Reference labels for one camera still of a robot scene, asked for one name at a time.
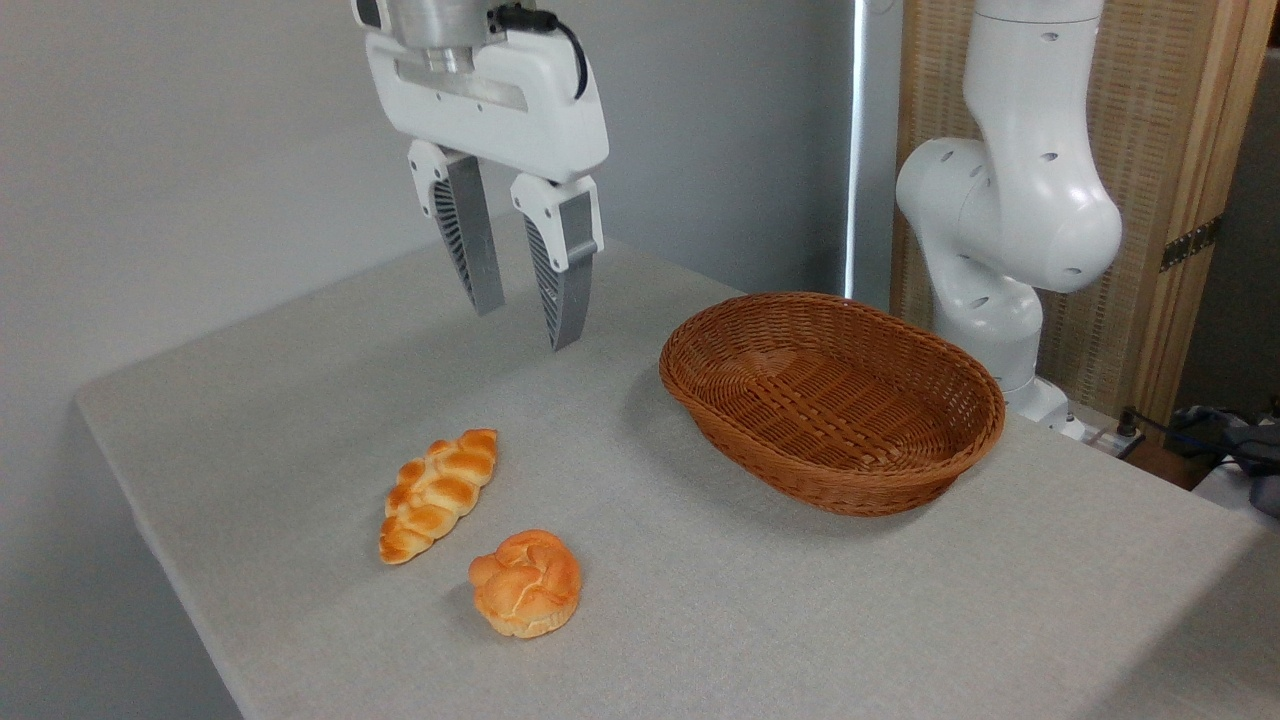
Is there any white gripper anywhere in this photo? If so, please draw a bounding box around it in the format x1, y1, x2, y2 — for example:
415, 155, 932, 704
364, 32, 610, 353

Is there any round knotted bread roll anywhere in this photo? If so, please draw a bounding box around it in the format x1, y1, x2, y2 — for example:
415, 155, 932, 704
468, 529, 583, 640

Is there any long braided bread loaf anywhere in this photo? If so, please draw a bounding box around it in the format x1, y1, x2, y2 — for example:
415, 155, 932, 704
378, 428, 499, 566

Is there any brown oval wicker basket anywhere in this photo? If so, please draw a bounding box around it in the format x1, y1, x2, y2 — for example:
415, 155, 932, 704
659, 292, 1007, 518

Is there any grey fabric tablecloth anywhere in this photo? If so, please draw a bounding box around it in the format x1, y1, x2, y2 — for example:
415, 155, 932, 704
73, 235, 1280, 720

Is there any wooden rattan folding screen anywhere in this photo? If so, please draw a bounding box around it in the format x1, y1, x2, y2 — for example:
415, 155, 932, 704
890, 0, 1280, 431

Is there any dark metal screen hinge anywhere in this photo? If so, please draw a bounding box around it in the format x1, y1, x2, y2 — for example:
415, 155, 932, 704
1160, 215, 1223, 273

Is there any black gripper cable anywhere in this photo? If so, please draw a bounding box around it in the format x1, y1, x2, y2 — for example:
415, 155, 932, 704
496, 4, 590, 102

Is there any black plug with cable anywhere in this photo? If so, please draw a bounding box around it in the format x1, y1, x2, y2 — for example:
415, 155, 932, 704
1112, 405, 1181, 463

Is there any dark grey cable bundle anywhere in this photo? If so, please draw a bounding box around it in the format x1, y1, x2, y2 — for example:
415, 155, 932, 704
1165, 403, 1280, 518

